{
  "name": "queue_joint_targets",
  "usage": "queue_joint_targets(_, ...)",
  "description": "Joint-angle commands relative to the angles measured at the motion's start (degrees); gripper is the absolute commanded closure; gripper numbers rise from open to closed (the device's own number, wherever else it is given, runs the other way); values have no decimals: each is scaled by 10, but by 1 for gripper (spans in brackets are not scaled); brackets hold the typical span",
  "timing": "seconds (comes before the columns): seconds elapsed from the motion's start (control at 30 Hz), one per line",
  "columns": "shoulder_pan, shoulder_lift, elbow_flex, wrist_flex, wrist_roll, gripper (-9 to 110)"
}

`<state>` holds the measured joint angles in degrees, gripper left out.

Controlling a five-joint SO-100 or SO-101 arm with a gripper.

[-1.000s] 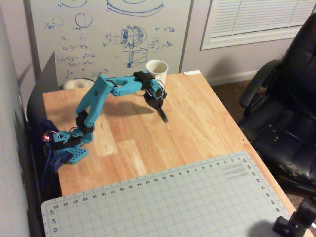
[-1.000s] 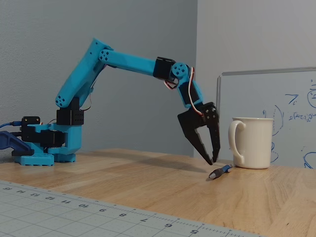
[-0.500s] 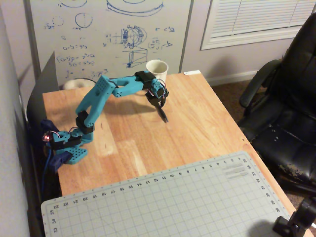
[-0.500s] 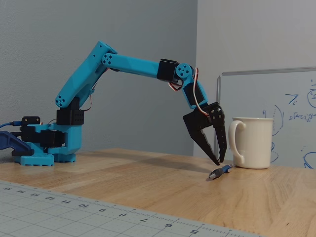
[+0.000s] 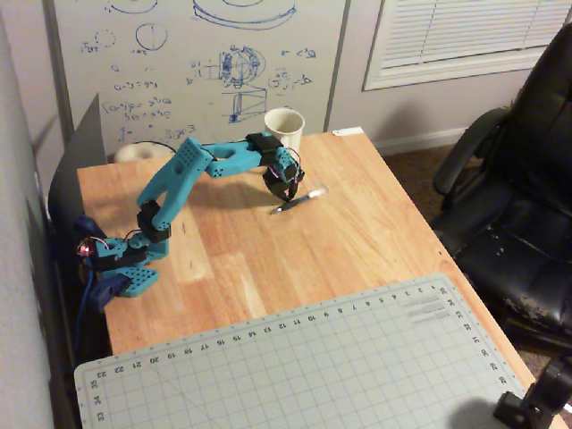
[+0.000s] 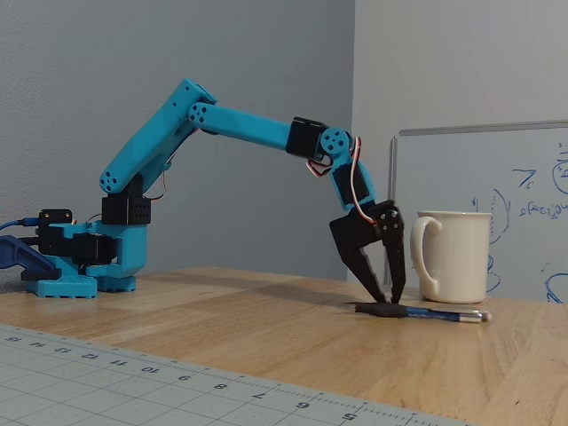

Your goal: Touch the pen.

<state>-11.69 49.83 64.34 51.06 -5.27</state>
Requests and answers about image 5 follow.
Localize whiteboard with blue drawings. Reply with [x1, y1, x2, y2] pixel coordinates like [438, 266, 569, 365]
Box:
[41, 0, 352, 151]

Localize black leather office chair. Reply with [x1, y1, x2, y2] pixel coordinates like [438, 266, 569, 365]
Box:
[430, 16, 572, 350]

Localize white window blinds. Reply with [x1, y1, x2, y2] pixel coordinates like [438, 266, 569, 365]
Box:
[362, 0, 572, 92]

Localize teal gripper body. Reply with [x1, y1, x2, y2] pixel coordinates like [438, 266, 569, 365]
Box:
[267, 146, 307, 185]

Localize blue cable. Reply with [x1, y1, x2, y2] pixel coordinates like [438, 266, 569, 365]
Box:
[73, 261, 97, 361]

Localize grey gridded cutting mat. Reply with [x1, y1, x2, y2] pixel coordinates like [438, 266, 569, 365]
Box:
[73, 272, 529, 429]

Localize cream ceramic mug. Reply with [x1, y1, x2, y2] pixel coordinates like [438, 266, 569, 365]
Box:
[263, 107, 307, 151]

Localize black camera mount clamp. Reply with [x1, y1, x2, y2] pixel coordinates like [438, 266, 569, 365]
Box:
[492, 357, 572, 429]

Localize blue table clamp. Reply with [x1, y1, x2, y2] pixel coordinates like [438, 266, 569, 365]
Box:
[72, 214, 130, 313]

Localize dark blue pen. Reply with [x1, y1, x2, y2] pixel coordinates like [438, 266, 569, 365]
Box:
[269, 185, 331, 215]

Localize dark grey flat panel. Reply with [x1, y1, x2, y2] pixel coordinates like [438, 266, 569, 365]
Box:
[46, 92, 108, 224]

